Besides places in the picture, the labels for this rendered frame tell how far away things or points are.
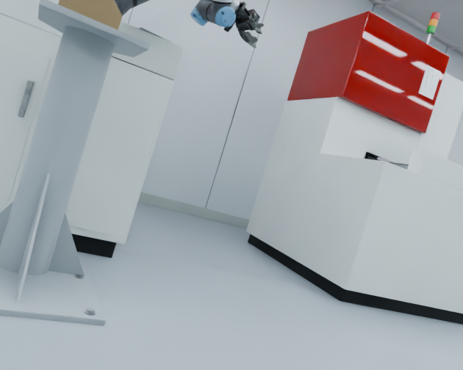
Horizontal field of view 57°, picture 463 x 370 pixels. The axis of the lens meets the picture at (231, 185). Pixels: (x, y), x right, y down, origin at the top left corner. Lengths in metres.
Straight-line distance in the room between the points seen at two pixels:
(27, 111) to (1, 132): 0.12
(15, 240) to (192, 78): 2.93
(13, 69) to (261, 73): 2.97
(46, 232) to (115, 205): 0.45
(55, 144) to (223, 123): 2.93
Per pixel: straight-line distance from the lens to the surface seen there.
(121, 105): 1.82
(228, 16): 1.72
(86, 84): 1.43
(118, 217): 1.87
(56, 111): 1.43
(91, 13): 1.39
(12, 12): 1.85
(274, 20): 4.54
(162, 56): 1.88
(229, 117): 4.23
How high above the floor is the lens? 0.51
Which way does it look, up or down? 2 degrees down
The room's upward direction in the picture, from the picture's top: 17 degrees clockwise
